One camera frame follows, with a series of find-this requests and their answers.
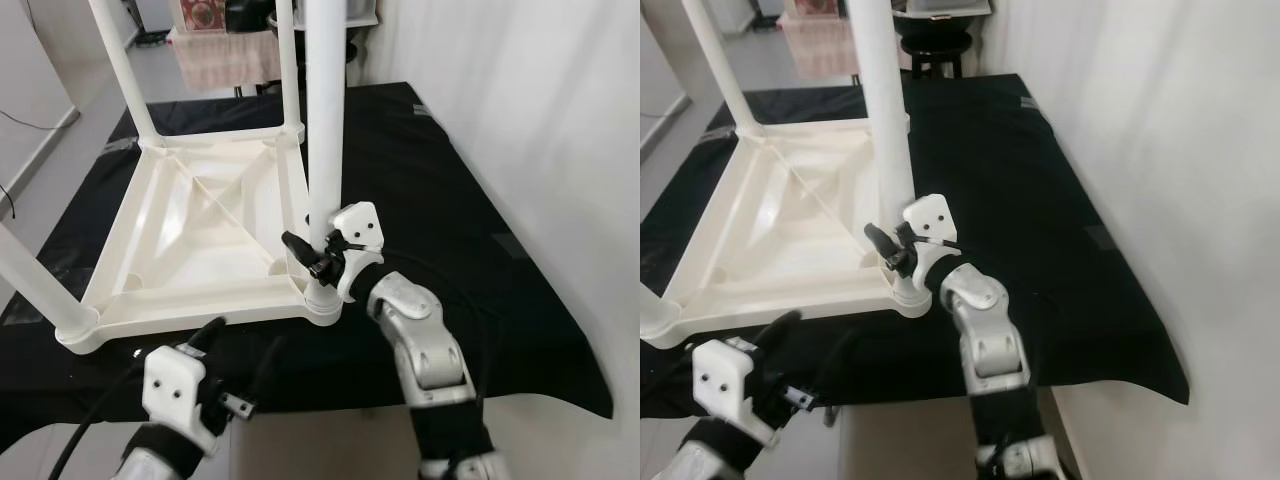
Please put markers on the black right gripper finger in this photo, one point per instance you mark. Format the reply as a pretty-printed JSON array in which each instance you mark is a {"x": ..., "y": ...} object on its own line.
[
  {"x": 878, "y": 240},
  {"x": 298, "y": 245}
]

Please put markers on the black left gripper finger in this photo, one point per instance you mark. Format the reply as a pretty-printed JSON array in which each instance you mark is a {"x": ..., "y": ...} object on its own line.
[
  {"x": 835, "y": 360},
  {"x": 265, "y": 365},
  {"x": 205, "y": 335},
  {"x": 775, "y": 330}
]

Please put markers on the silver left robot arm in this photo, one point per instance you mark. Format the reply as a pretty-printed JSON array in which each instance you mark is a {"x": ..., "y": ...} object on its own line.
[
  {"x": 150, "y": 462},
  {"x": 700, "y": 465}
]

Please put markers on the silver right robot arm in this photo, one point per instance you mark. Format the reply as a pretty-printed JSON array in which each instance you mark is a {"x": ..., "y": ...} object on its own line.
[
  {"x": 985, "y": 335},
  {"x": 425, "y": 340}
]

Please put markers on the black tablecloth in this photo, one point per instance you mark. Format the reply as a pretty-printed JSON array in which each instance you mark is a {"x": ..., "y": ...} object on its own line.
[
  {"x": 480, "y": 300},
  {"x": 1050, "y": 280}
]

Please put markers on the black round stool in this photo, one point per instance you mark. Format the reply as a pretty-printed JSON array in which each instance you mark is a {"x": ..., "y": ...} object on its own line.
[{"x": 935, "y": 50}]

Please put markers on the beige cloth-covered table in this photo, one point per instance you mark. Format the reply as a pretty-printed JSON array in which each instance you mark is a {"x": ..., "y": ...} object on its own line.
[
  {"x": 815, "y": 50},
  {"x": 225, "y": 60}
]

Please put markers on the black bag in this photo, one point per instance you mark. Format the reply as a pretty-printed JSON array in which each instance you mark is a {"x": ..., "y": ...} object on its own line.
[{"x": 245, "y": 12}]

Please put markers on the red printed carton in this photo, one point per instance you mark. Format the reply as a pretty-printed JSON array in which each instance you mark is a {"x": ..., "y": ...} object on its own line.
[
  {"x": 200, "y": 12},
  {"x": 815, "y": 5}
]

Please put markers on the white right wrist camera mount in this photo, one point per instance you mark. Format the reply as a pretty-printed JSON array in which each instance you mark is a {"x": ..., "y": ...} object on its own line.
[
  {"x": 360, "y": 230},
  {"x": 930, "y": 225}
]

